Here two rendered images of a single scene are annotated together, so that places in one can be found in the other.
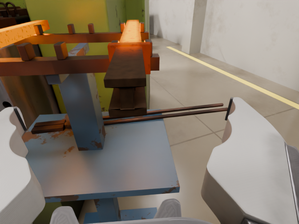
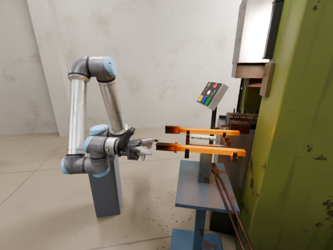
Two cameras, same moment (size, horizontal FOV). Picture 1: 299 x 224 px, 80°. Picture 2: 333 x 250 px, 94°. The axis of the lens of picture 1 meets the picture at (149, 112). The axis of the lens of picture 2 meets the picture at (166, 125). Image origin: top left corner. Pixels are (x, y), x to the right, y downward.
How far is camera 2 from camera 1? 77 cm
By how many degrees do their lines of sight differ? 90
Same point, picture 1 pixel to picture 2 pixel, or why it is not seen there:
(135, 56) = (166, 144)
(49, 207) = not seen: hidden behind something
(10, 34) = (207, 131)
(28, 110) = (224, 159)
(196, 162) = not seen: outside the picture
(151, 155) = (193, 198)
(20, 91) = not seen: hidden behind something
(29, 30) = (219, 132)
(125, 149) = (198, 189)
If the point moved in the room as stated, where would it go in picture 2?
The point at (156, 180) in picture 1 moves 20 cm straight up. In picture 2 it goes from (179, 197) to (181, 163)
